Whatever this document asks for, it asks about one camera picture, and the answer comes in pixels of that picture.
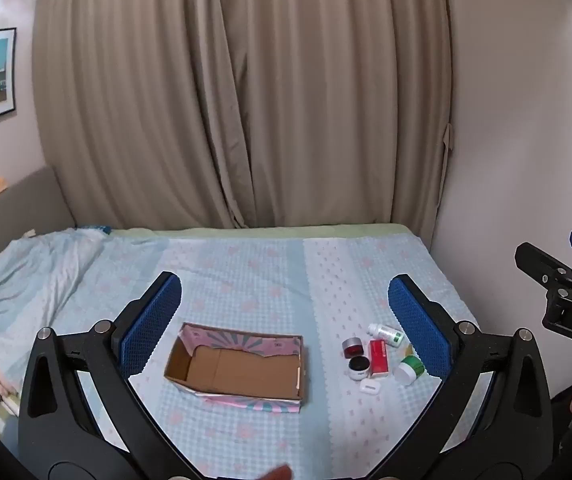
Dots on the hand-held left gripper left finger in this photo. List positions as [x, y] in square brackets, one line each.
[151, 325]

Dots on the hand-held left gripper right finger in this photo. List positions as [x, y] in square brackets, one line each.
[418, 325]

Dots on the white pill bottle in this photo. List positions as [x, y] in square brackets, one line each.
[387, 334]

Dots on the green jar with white lid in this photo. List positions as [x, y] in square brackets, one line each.
[409, 367]

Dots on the red carton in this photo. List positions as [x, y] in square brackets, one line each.
[378, 358]

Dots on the small red jar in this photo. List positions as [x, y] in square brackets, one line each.
[352, 347]

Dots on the white jar with black lid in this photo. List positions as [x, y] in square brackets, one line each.
[359, 367]

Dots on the white earbuds case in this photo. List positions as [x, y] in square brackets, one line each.
[370, 386]

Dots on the cardboard box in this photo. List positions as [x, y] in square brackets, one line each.
[236, 367]

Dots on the person's left hand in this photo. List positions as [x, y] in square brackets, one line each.
[276, 474]

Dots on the checked floral bed sheet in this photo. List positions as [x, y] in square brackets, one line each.
[266, 280]

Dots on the crumpled light blue blanket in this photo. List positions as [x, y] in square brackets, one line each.
[30, 270]

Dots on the grey headboard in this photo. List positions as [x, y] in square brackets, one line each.
[20, 200]

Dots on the beige curtain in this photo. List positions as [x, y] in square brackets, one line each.
[246, 90]

